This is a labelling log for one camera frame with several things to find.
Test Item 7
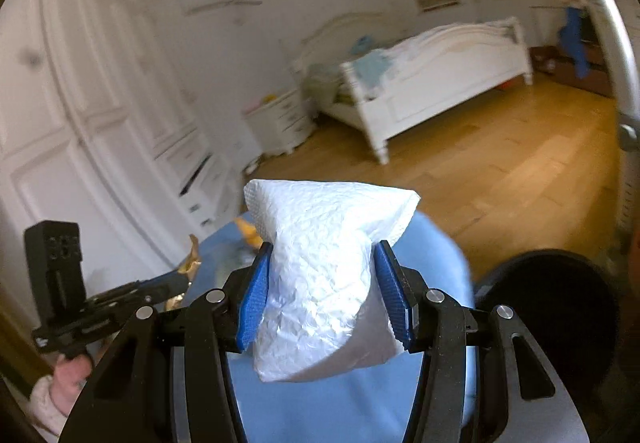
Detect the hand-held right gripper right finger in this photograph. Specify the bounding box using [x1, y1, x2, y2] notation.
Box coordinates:
[372, 239, 591, 443]

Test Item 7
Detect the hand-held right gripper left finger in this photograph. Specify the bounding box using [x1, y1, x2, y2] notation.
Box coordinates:
[59, 241, 275, 443]

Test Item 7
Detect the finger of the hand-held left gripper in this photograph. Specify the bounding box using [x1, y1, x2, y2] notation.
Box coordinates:
[127, 269, 194, 310]

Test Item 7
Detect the gold foil wrapper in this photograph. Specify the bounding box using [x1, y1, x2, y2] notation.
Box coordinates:
[165, 234, 204, 311]

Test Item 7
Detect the white paper towel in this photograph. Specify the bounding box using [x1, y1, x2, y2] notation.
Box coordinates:
[243, 179, 421, 384]

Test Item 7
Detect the black trash bin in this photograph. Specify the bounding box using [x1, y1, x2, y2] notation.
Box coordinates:
[472, 248, 623, 404]

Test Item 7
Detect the person's left forearm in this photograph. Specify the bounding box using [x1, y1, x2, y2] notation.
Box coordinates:
[27, 375, 68, 443]

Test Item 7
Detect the person's left hand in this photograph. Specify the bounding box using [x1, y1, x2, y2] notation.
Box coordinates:
[50, 353, 96, 416]

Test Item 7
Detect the light blue tablecloth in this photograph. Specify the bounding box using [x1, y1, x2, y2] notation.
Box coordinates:
[165, 210, 476, 443]

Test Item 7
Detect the orange peel piece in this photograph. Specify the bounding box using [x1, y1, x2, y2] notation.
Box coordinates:
[235, 217, 263, 249]

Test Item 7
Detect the white nightstand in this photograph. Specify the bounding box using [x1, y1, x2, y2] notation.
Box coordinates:
[242, 88, 316, 159]

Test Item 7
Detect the white wardrobe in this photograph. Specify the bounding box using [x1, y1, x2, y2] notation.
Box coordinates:
[0, 0, 236, 324]

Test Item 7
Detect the light blue cloth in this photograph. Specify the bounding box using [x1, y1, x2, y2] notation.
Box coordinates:
[352, 48, 396, 89]

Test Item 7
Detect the brown wooden cabinet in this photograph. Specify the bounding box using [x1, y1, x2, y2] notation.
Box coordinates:
[531, 46, 615, 98]

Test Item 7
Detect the blue hanging garment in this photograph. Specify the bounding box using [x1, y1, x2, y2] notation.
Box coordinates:
[557, 6, 593, 79]

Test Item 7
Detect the grey curved pole stand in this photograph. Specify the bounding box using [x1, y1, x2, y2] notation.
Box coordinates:
[565, 0, 640, 236]

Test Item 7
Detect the white bed frame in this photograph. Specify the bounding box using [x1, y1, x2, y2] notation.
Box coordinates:
[280, 13, 535, 166]

